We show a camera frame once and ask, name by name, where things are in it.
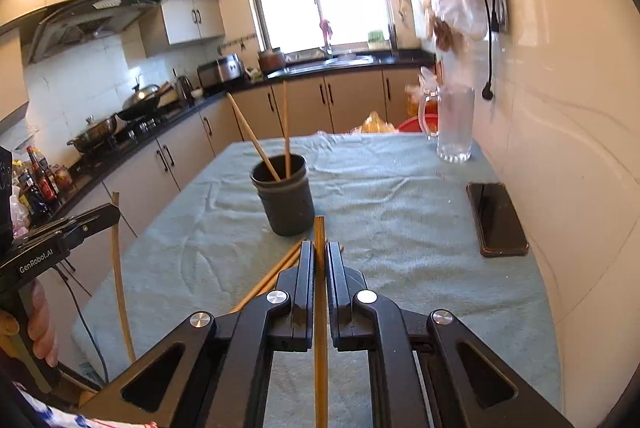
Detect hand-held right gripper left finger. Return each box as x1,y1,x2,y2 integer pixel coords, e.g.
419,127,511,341
75,242,317,428

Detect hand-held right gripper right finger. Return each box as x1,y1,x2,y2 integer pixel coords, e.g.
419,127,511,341
325,241,576,428

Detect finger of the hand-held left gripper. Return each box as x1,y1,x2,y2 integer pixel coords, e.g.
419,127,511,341
15,203,122,251

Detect dark grey utensil holder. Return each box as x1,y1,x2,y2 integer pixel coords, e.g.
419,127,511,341
250,153,316,237

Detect person's left hand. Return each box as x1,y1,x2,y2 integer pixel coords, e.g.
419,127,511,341
0,279,60,368

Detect dark sauce bottle red label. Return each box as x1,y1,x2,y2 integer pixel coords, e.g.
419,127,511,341
26,146,60,204

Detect green towel table cover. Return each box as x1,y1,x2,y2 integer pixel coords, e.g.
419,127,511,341
70,131,563,428

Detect steel cooking pot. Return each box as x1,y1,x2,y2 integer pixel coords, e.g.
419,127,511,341
66,115,120,154

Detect black gas stove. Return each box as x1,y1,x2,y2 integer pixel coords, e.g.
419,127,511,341
80,108,171,169

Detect steel wok with lid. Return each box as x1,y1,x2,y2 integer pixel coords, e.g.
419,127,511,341
116,81,176,121

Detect person's printed clothing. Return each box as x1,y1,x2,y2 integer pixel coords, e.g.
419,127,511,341
0,383,156,428

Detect steel kettle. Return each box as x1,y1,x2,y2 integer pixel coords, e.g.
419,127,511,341
175,75,196,105

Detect yellow plastic bag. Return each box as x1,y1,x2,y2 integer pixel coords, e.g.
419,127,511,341
361,111,398,134

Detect black smartphone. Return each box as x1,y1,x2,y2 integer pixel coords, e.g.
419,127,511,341
466,181,530,258

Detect red plastic basin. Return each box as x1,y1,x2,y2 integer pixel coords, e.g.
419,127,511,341
397,117,438,135

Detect beige base cabinets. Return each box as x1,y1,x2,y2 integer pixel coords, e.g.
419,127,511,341
37,63,436,379

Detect glass range hood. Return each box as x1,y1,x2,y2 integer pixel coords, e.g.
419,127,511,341
25,0,166,65

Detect clear glass pitcher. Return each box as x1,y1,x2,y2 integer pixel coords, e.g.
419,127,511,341
417,84,476,163

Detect clear bag with orange contents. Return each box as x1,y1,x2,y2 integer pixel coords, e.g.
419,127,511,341
406,84,426,116

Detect steel kitchen sink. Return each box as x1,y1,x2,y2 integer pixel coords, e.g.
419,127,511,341
286,54,376,73

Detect brown clay pot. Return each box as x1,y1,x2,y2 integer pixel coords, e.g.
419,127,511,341
257,48,287,75

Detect kitchen faucet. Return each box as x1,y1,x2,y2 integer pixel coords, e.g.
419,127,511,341
320,18,335,58

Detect brown hanging bundle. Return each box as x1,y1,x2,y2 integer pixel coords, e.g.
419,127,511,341
432,16,456,52

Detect white hanging plastic bag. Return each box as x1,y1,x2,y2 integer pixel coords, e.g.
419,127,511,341
430,0,493,42

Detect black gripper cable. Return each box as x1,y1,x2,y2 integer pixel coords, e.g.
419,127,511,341
52,258,110,386

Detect small beige wall cabinet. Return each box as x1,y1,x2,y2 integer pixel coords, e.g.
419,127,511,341
139,0,227,46

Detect black cable with plug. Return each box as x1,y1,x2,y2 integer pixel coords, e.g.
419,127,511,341
475,0,501,102

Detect black wall socket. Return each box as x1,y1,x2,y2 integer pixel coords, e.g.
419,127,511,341
490,0,512,34

